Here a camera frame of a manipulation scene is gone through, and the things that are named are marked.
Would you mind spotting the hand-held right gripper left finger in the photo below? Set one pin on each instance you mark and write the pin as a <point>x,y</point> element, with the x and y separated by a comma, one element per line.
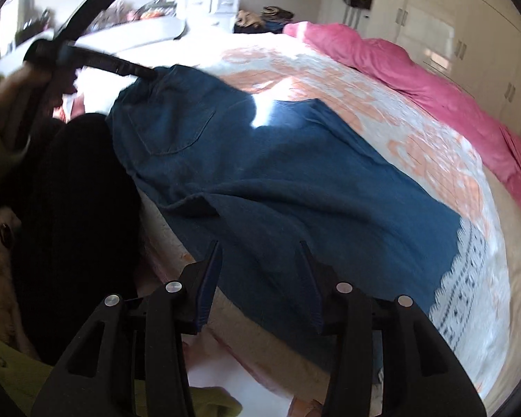
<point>208,286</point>

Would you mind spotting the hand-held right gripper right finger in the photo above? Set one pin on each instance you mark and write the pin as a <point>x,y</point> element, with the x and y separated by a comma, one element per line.
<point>310,286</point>

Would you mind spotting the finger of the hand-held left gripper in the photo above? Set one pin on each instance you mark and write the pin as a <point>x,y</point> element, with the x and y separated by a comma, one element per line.
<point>113,63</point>
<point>95,4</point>

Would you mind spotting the blue denim pants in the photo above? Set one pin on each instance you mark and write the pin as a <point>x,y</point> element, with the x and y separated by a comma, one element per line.
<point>243,173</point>

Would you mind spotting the person's left hand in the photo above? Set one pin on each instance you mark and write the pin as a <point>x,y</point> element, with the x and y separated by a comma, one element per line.
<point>6,91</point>

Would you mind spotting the desk clutter of jars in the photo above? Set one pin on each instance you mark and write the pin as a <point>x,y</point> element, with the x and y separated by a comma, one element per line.
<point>113,17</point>

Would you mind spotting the white bed footboard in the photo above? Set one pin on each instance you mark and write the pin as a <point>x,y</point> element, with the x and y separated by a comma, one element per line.
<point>134,32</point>

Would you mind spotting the clear container with snacks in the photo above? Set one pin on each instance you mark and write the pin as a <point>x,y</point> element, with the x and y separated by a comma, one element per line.
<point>154,11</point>

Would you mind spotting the white drawer cabinet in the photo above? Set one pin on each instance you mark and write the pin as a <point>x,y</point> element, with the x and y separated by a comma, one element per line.
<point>208,2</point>

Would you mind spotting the peach and white printed blanket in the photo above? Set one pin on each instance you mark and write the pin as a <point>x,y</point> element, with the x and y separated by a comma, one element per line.
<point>373,95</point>

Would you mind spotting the beige bed sheet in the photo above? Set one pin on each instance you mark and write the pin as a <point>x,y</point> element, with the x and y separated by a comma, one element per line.
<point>516,247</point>

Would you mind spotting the person's green sweater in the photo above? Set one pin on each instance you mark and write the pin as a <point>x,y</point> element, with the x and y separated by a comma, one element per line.
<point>8,369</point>

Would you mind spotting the pink duvet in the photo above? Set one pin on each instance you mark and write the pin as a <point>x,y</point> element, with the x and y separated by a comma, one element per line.
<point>417,74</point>

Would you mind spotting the white door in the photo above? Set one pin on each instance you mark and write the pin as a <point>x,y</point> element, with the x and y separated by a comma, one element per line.
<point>382,13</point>

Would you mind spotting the white wardrobe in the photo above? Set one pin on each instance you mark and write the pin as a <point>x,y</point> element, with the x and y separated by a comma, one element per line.
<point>451,21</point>

